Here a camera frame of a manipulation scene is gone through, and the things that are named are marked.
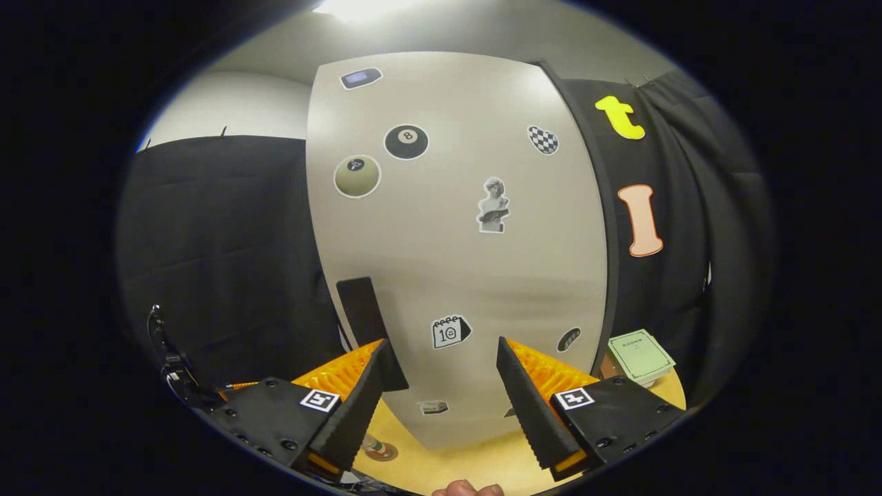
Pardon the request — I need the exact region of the grey cabinet door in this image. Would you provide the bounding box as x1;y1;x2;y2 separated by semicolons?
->
305;52;611;450

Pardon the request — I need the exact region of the black door handle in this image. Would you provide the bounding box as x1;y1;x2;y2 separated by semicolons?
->
336;277;409;392

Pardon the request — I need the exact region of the green book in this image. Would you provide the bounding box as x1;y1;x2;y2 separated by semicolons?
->
606;329;677;386

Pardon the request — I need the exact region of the dark grey cabinet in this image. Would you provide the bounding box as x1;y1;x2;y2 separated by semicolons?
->
534;59;621;376

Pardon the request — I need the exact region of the large ceiling light panel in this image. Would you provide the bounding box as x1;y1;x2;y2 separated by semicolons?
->
314;0;428;21

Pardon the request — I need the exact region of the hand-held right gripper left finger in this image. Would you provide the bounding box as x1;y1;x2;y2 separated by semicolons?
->
207;338;392;483

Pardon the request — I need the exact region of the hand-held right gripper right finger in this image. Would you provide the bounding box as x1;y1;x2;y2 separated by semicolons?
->
496;336;686;483

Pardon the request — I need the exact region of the black backdrop cloth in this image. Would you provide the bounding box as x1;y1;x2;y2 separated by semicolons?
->
116;69;776;414

